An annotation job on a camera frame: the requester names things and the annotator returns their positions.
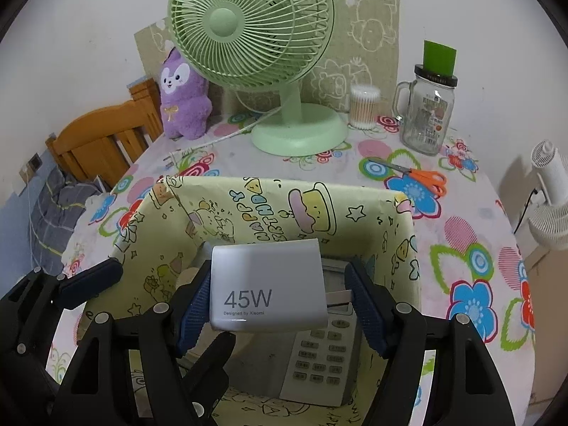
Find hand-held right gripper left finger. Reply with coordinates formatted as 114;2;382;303
55;257;237;426

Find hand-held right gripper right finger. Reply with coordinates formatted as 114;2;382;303
344;260;516;426

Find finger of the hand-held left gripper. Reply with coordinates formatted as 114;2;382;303
0;260;124;356

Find white remote control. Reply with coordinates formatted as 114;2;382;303
279;257;362;409

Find white wall charger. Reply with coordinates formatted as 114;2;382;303
210;238;356;333

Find yellow cartoon printed box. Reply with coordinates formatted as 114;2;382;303
77;175;424;426

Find grey plaid blanket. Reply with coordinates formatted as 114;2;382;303
22;171;103;271

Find wooden chair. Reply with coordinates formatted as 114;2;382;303
45;77;165;182

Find beige door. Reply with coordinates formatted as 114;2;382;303
524;240;568;311

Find glass mug jar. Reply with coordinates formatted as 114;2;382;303
393;64;458;156

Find clear cotton swab container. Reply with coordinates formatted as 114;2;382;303
350;84;381;129

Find purple plush toy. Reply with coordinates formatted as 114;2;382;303
159;49;213;139

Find white standing fan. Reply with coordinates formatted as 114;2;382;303
515;140;568;249

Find green plastic cup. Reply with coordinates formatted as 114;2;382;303
421;40;459;76

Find green desk fan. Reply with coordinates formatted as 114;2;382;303
168;0;349;157

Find orange handled scissors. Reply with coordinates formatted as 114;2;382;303
367;156;448;197

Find white desk fan cable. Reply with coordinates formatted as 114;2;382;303
162;106;282;169

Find black fan cable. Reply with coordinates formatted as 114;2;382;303
512;186;540;234

